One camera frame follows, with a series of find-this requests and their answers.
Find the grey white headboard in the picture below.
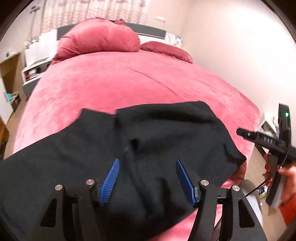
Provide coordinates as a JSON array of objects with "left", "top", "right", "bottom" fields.
[{"left": 25, "top": 19, "right": 183, "bottom": 66}]

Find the white right nightstand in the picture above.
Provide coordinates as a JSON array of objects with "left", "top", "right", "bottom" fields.
[{"left": 260, "top": 119, "right": 280, "bottom": 153}]

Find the black knit garment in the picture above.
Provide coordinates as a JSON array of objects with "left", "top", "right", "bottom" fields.
[{"left": 1, "top": 101, "right": 246, "bottom": 240}]

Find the patterned white curtain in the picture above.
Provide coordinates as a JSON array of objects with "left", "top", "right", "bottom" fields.
[{"left": 41, "top": 0, "right": 151, "bottom": 33}]

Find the wall power socket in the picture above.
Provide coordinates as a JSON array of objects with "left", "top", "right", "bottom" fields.
[{"left": 155, "top": 16, "right": 166, "bottom": 23}]

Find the wooden desk cabinet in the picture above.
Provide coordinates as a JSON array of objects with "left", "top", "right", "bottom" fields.
[{"left": 1, "top": 53, "right": 26, "bottom": 160}]

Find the person's right hand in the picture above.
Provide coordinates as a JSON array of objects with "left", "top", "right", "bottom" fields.
[{"left": 263, "top": 153, "right": 296, "bottom": 208}]

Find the white nightstand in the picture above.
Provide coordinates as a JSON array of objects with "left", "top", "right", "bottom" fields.
[
  {"left": 22, "top": 57, "right": 52, "bottom": 96},
  {"left": 260, "top": 119, "right": 280, "bottom": 153}
]

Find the flat pink pillow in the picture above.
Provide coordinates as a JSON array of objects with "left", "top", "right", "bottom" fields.
[{"left": 140, "top": 41, "right": 193, "bottom": 64}]

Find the white left nightstand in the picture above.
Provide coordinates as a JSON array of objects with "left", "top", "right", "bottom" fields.
[{"left": 22, "top": 57, "right": 52, "bottom": 96}]

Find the large pink pillow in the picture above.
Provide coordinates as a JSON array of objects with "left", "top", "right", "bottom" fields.
[{"left": 52, "top": 17, "right": 140, "bottom": 64}]

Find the pink bed with sheet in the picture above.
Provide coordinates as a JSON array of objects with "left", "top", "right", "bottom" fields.
[{"left": 12, "top": 49, "right": 261, "bottom": 241}]

